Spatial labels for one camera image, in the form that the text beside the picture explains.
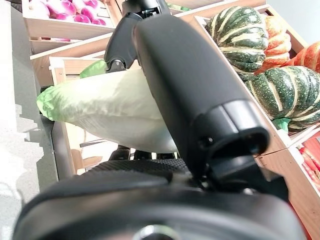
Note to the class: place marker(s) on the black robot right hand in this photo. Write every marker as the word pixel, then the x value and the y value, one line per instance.
pixel 187 87

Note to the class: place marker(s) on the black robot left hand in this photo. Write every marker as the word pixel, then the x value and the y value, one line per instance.
pixel 122 42

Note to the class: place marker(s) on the green white napa cabbage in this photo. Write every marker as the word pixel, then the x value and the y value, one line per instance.
pixel 93 68
pixel 100 107

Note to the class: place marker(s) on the purple white onion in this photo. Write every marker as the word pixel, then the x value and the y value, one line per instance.
pixel 82 19
pixel 61 7
pixel 98 22

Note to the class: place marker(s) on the wooden onion crate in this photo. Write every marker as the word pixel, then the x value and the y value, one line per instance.
pixel 62 30

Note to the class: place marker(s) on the green striped pumpkin with stem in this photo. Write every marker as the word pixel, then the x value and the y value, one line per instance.
pixel 287 95

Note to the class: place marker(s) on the wooden pumpkin crate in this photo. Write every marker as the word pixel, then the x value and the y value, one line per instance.
pixel 275 142

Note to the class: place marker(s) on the large orange striped pumpkin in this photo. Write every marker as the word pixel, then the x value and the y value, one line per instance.
pixel 308 57

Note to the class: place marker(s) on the red orange carrot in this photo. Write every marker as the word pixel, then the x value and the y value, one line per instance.
pixel 311 162

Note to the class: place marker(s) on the wooden carrot crate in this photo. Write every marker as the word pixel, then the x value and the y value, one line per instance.
pixel 295 187

